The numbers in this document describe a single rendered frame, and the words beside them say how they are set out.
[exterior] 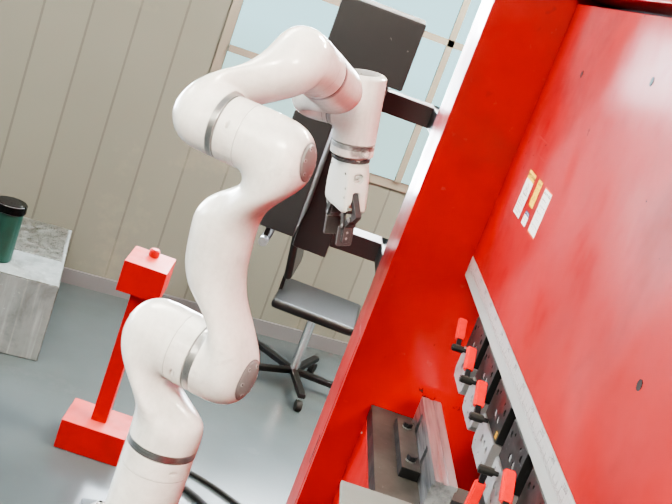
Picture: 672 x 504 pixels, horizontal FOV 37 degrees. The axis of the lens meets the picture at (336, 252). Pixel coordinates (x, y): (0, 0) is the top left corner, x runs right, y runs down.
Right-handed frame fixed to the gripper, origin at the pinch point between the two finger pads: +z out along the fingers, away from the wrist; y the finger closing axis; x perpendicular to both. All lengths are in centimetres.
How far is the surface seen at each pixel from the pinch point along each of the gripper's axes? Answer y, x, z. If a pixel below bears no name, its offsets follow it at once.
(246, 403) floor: 218, -76, 175
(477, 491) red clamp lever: -34, -22, 40
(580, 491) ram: -68, -14, 15
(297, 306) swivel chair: 232, -101, 132
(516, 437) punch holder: -34, -27, 28
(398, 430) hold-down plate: 41, -50, 76
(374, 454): 32, -38, 77
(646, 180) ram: -39, -36, -25
